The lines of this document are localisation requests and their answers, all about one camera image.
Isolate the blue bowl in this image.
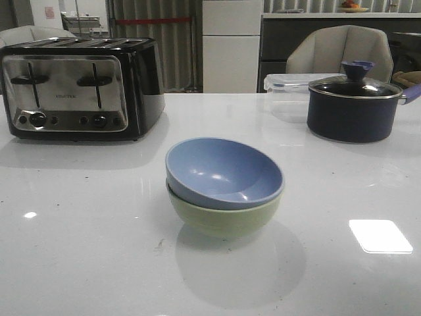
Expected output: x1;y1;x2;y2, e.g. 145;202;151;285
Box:
165;137;285;210

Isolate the green bowl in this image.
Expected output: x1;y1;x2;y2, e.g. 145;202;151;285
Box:
166;184;282;239

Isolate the clear plastic food container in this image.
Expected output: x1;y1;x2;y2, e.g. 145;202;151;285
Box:
263;73;341;123

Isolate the white refrigerator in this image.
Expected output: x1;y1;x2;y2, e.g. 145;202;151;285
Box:
203;1;263;93

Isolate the dark kitchen counter cabinet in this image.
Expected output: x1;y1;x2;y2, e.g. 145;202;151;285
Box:
257;13;420;92

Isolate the dark blue saucepan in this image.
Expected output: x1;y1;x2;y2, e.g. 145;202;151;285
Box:
307;84;420;143

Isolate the beige chair right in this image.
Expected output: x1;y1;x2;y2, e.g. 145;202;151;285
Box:
285;25;393;82

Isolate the beige chair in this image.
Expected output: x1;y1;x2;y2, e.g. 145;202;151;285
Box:
285;25;393;82
1;25;76;48

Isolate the red barrier tape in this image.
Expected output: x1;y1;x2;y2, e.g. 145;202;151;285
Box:
115;16;191;25

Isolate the glass lid with blue knob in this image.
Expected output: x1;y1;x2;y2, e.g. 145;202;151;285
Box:
309;61;403;99

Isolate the black and chrome toaster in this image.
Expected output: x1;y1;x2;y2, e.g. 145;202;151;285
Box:
1;38;165;141

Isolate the fruit plate on counter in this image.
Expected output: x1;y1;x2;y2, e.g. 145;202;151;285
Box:
338;0;368;13

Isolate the yellowish cloth item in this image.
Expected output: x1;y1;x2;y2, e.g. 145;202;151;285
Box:
392;70;421;88

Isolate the beige chair left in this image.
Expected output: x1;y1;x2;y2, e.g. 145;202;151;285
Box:
1;25;76;48

